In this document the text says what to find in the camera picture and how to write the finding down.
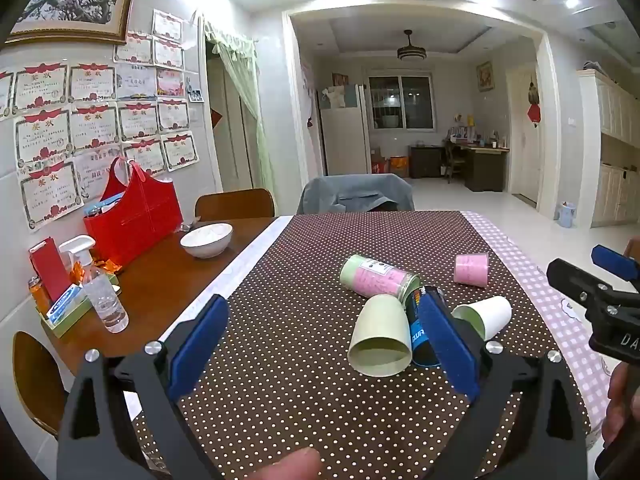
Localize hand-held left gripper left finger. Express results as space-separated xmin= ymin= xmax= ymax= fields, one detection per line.
xmin=56 ymin=294 xmax=230 ymax=480

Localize window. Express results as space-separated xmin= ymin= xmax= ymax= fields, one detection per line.
xmin=367 ymin=75 xmax=434 ymax=131

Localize wooden desk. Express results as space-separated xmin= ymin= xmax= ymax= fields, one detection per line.
xmin=446 ymin=141 xmax=511 ymax=193

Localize cardboard boxes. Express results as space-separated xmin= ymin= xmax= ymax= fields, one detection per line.
xmin=370 ymin=146 xmax=410 ymax=177

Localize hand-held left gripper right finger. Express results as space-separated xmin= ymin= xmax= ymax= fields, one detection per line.
xmin=416 ymin=288 xmax=592 ymax=480

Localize red door ornament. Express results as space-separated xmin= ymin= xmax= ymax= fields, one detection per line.
xmin=526 ymin=74 xmax=543 ymax=124

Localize brown polka dot tablecloth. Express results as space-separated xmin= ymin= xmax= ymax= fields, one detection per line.
xmin=131 ymin=210 xmax=592 ymax=480

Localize green and pink canister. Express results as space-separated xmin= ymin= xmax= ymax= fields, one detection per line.
xmin=339 ymin=254 xmax=422 ymax=312

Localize white door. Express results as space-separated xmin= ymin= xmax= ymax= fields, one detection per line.
xmin=505 ymin=65 xmax=544 ymax=200

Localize white refrigerator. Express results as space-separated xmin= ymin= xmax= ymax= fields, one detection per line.
xmin=319 ymin=84 xmax=372 ymax=177

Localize green tray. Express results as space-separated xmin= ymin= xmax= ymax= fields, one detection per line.
xmin=29 ymin=269 xmax=122 ymax=339

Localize framed tree picture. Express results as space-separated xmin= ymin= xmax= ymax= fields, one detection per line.
xmin=4 ymin=0 xmax=142 ymax=45

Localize red box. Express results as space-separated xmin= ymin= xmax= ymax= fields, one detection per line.
xmin=28 ymin=237 xmax=72 ymax=303

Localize light green cup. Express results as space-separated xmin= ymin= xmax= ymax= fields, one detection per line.
xmin=348 ymin=294 xmax=414 ymax=378

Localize cream wall cabinets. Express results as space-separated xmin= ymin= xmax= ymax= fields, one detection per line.
xmin=576 ymin=67 xmax=640 ymax=229

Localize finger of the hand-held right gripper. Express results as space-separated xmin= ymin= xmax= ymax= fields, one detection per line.
xmin=591 ymin=244 xmax=640 ymax=283
xmin=546 ymin=259 xmax=628 ymax=312

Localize red tote bag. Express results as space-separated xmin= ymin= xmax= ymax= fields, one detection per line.
xmin=83 ymin=156 xmax=184 ymax=267

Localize black can with blue label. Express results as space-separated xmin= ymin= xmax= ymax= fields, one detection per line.
xmin=404 ymin=285 xmax=447 ymax=367

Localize white bowl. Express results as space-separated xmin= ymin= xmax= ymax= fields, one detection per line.
xmin=179 ymin=223 xmax=234 ymax=260

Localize dark low cabinet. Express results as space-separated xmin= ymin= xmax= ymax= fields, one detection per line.
xmin=409 ymin=145 xmax=447 ymax=179

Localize white cup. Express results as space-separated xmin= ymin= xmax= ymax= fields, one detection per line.
xmin=451 ymin=295 xmax=513 ymax=342

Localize wooden chair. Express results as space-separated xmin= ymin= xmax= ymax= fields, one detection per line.
xmin=12 ymin=330 xmax=69 ymax=437
xmin=194 ymin=188 xmax=276 ymax=222

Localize clear spray bottle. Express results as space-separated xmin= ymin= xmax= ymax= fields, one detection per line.
xmin=58 ymin=237 xmax=130 ymax=334

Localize green door curtain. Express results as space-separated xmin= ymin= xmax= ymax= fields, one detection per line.
xmin=204 ymin=19 xmax=277 ymax=205

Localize group of wall certificates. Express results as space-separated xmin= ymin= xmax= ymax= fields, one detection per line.
xmin=0 ymin=8 xmax=201 ymax=233

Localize blue and white tissue pack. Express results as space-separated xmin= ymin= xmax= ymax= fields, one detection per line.
xmin=46 ymin=283 xmax=92 ymax=324

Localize pink cup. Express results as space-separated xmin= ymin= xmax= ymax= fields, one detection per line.
xmin=453 ymin=252 xmax=491 ymax=288

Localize person's right hand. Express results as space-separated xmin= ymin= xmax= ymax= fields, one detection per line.
xmin=601 ymin=237 xmax=640 ymax=448

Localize ceiling fan lamp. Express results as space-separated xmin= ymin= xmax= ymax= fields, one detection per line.
xmin=397 ymin=29 xmax=427 ymax=61

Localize pink checked tablecloth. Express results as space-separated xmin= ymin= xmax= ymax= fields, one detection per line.
xmin=459 ymin=210 xmax=622 ymax=438

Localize person's left hand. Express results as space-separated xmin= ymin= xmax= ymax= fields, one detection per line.
xmin=243 ymin=447 xmax=321 ymax=480

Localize chair with grey jacket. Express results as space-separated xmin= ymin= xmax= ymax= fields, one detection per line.
xmin=297 ymin=173 xmax=416 ymax=216

